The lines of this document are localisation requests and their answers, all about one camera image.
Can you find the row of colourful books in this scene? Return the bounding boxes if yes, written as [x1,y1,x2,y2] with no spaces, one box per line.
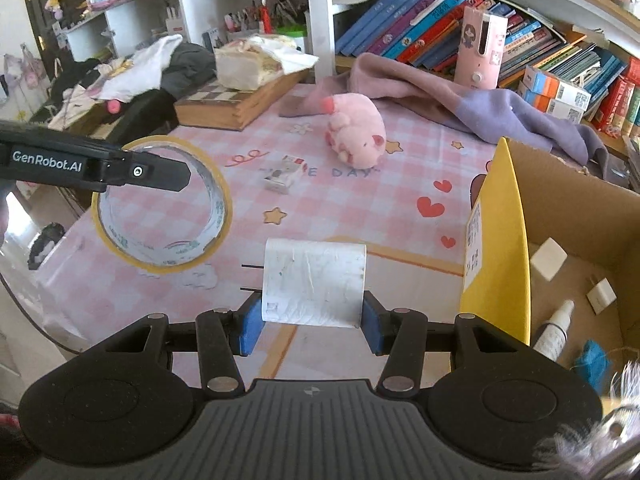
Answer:
[335,0,631,111]

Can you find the small white charger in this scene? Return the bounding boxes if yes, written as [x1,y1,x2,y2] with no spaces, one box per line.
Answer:
[586,277,617,316]

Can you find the white side shelf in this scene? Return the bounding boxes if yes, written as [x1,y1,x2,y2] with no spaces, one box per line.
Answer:
[60,0,311,63]

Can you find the small white and red box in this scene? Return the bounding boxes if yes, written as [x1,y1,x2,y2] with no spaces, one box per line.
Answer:
[262,156,306,195]

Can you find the red dictionaries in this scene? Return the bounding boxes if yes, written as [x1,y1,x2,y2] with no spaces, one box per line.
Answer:
[595,75,640,142]

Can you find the orange and blue carton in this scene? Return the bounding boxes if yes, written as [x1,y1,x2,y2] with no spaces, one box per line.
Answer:
[517,82,583,124]
[522,65,592,111]

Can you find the white spray bottle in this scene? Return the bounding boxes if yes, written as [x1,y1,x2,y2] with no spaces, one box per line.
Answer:
[532,300,576,361]

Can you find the white square block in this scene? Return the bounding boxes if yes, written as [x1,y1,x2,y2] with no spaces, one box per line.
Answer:
[530,237,568,281]

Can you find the white bookshelf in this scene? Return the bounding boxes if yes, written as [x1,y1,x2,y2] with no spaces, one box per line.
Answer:
[304,0,640,78]

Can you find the tissue pack in plastic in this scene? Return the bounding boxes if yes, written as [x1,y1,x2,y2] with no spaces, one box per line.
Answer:
[214,35,321,92]

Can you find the pink checked tablecloth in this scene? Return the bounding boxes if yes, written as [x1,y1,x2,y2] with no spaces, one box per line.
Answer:
[37,82,506,381]

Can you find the grey fluffy cuff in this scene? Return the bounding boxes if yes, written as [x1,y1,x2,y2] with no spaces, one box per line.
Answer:
[532,360,640,480]

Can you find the pink plush pig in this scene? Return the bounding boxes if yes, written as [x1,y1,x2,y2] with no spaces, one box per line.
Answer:
[322,92,388,168]

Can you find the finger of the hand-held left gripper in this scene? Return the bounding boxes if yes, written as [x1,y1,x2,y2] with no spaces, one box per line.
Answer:
[106,150,192,192]

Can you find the large white charger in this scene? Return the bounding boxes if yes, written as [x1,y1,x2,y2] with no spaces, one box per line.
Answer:
[241,238,368,330]

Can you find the purple cloth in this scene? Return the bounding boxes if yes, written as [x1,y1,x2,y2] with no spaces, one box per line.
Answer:
[277,52,621,176]

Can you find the pile of clothes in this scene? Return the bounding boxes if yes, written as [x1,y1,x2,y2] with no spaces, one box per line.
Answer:
[30,35,217,128]

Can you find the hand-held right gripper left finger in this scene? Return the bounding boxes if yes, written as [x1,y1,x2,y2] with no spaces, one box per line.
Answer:
[100,294,266,396]

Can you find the yellow cardboard box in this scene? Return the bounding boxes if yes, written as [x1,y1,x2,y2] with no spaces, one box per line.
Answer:
[459,137,640,406]

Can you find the pink tabletop appliance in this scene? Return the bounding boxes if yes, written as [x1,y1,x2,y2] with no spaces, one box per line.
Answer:
[454,6,508,90]

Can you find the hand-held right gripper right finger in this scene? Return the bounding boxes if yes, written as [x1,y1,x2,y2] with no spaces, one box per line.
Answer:
[362,291,538,396]

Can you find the yellow tape roll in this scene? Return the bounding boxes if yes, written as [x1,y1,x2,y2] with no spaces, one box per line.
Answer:
[91,135,233,275]

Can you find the wooden chess box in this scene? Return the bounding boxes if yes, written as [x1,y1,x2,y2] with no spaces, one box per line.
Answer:
[174,67,311,132]

